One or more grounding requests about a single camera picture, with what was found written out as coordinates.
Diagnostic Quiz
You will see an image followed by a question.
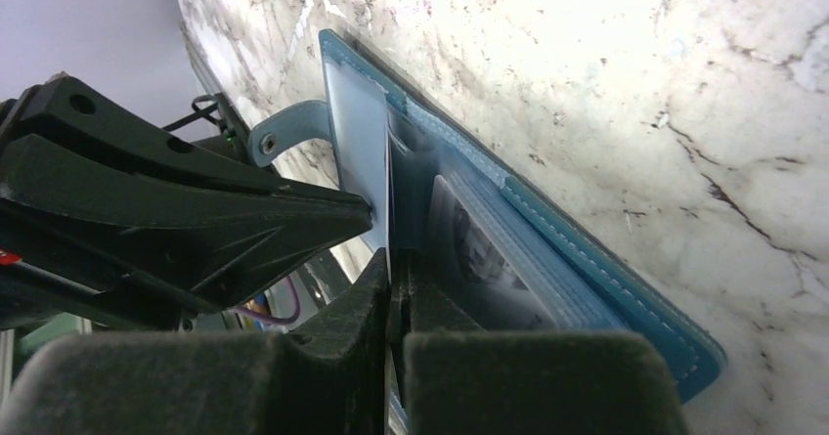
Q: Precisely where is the silver VIP card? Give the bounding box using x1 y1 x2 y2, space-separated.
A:
323 58 388 250

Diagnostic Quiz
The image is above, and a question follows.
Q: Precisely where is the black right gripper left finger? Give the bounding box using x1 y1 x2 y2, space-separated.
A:
1 249 390 434

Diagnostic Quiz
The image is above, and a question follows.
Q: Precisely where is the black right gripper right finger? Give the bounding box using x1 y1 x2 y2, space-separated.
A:
391 250 689 434

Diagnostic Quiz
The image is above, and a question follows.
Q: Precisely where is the blue card holder wallet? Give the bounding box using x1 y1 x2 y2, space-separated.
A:
248 29 727 402

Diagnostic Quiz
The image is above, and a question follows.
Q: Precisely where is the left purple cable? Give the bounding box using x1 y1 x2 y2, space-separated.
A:
233 275 302 327

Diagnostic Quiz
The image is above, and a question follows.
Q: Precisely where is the silver crest card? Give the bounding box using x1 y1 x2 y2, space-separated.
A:
424 175 555 330

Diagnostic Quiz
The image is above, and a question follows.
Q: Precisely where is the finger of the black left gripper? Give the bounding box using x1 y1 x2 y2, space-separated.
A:
1 142 371 311
13 76 370 225

